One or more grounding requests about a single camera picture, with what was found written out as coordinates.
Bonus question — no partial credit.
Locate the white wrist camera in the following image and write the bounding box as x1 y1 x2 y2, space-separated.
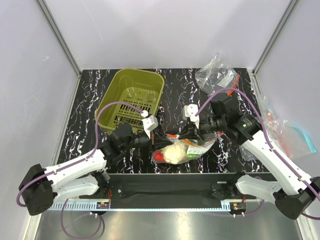
182 104 200 123
141 110 159 138

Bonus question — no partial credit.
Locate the clear bag at back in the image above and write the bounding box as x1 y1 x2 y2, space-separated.
195 51 240 96

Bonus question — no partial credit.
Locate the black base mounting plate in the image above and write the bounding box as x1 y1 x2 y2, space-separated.
79 174 256 201

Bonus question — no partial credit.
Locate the black marble pattern mat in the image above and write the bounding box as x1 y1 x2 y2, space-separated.
53 67 288 182

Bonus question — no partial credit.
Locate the olive green plastic basket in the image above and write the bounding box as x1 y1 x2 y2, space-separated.
95 68 165 133

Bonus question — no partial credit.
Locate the purple cable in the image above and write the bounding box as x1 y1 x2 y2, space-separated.
16 101 148 240
194 87 320 221

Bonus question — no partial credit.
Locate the red orange toy mango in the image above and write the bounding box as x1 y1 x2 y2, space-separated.
153 150 165 163

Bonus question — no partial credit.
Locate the clear blue-zip bag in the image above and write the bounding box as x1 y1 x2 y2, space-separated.
257 96 317 160

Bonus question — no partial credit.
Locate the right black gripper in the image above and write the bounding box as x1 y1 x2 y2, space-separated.
178 115 226 142

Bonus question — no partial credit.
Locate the clear red-zip bag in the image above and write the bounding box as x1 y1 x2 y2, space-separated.
152 132 221 165

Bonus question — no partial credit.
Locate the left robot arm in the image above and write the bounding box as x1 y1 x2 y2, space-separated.
16 123 171 216

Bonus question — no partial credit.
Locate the clear bag under arm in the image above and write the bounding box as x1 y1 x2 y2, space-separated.
239 145 258 162

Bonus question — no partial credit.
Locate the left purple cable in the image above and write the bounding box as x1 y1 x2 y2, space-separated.
16 101 148 240

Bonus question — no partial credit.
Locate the white toy cauliflower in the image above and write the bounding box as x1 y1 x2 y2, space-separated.
161 142 188 165

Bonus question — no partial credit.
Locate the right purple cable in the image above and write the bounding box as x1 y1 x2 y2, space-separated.
194 87 320 221

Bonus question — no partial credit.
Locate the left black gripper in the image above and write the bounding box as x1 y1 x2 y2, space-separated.
120 127 174 154

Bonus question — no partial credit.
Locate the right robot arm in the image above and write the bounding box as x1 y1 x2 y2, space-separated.
180 94 320 220

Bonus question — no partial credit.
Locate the aluminium rail frame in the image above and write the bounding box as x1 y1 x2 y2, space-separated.
22 181 318 240

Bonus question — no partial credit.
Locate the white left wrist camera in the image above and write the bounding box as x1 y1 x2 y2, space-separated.
141 110 159 138

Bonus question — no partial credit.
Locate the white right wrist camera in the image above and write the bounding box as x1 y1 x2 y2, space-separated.
182 104 200 123

